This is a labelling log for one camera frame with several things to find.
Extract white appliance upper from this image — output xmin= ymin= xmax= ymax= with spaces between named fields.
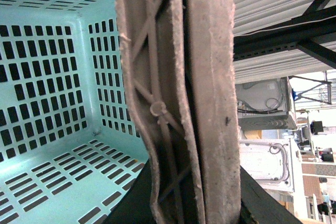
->
xmin=235 ymin=77 xmax=297 ymax=131

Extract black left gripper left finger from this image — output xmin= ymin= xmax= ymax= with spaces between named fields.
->
xmin=104 ymin=161 xmax=156 ymax=223

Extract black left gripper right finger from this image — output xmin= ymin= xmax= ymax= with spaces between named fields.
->
xmin=236 ymin=167 xmax=302 ymax=224

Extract light blue plastic shopping basket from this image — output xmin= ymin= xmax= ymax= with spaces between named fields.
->
xmin=1 ymin=0 xmax=148 ymax=223

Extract grey-pink basket handles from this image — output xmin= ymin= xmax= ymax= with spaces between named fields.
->
xmin=115 ymin=0 xmax=241 ymax=223

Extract white appliance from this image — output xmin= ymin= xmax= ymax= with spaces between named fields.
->
xmin=239 ymin=138 xmax=303 ymax=193
xmin=235 ymin=77 xmax=297 ymax=131

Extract black metal frame beams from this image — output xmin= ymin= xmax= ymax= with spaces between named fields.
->
xmin=234 ymin=0 xmax=335 ymax=69

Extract white appliance lower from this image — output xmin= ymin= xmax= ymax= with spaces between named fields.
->
xmin=239 ymin=138 xmax=303 ymax=193

